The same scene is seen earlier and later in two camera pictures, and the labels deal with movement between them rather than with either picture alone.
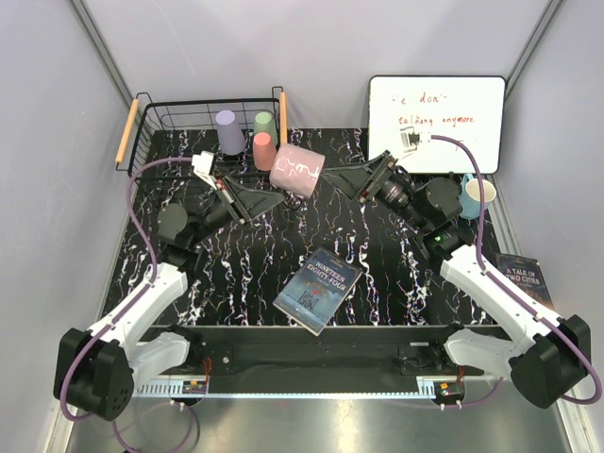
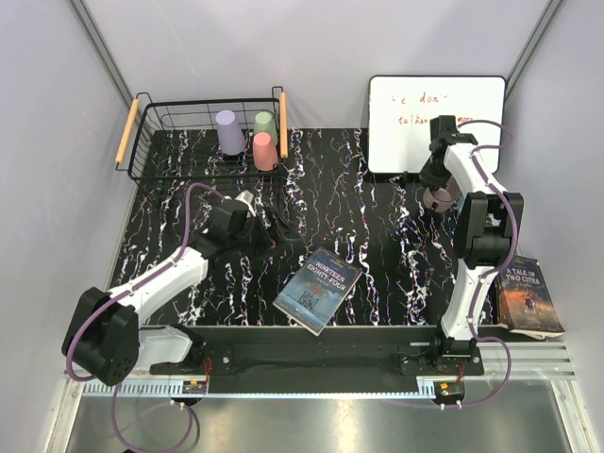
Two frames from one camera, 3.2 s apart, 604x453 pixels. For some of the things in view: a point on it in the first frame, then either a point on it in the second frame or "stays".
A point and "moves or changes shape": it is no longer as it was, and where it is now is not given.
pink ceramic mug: x=296 y=171 moves or changes shape
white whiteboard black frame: x=467 y=107 stays
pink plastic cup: x=264 y=151 stays
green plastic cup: x=264 y=124 stays
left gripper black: x=249 y=202 to x=269 y=243
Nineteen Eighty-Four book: x=317 y=290 stays
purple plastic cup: x=230 y=133 stays
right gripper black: x=354 y=176 to x=435 y=182
